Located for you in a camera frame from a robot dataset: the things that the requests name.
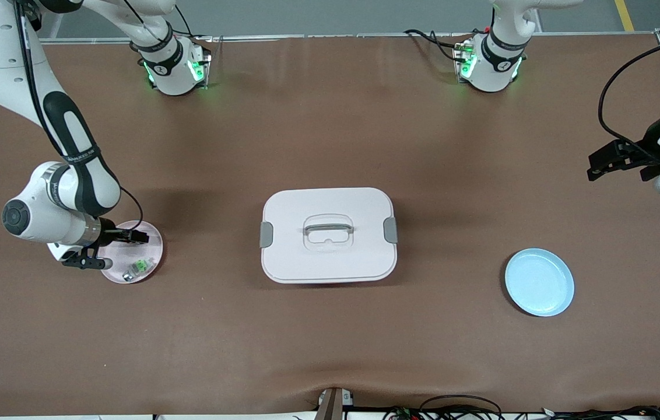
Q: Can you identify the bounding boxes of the white lidded storage box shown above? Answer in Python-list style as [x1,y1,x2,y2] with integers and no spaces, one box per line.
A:
[259,187,399,285]

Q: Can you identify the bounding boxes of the pink round plate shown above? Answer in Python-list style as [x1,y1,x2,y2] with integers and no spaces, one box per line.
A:
[99,220,164,285]

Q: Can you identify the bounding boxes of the light blue round plate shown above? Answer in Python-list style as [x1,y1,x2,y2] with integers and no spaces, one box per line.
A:
[504,248,575,317]

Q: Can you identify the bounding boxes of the green and white push-button switch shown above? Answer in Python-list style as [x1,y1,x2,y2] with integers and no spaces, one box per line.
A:
[122,257,157,283]

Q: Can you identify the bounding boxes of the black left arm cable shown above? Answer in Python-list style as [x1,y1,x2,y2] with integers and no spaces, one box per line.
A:
[598,29,660,164]

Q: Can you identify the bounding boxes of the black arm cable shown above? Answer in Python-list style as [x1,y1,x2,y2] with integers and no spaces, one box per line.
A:
[598,29,660,164]
[12,0,145,234]

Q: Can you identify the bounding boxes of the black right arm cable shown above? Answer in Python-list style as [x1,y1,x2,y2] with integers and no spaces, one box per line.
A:
[12,0,145,234]

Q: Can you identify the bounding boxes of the brown metal bracket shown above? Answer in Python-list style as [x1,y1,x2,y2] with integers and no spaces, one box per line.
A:
[315,387,355,420]

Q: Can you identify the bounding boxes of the black cable bundle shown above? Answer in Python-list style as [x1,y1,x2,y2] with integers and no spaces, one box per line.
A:
[382,404,660,420]

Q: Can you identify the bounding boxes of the aluminium table edge rail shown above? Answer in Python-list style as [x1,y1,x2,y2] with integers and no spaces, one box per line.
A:
[38,32,660,46]

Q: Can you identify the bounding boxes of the black looped cable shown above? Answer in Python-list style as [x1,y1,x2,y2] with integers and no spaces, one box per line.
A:
[417,395,504,420]

